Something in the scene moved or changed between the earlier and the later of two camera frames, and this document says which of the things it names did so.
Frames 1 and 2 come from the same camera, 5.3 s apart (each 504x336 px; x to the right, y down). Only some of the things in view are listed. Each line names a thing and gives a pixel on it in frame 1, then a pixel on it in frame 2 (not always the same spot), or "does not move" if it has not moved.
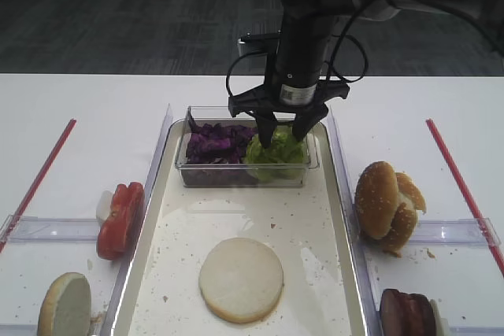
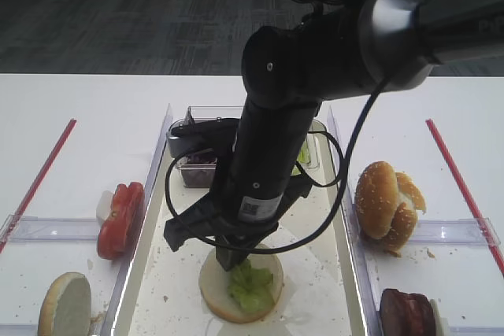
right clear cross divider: (467, 231) does not move
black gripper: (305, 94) -> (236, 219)
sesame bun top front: (381, 218) does not move
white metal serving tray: (305, 227) does not move
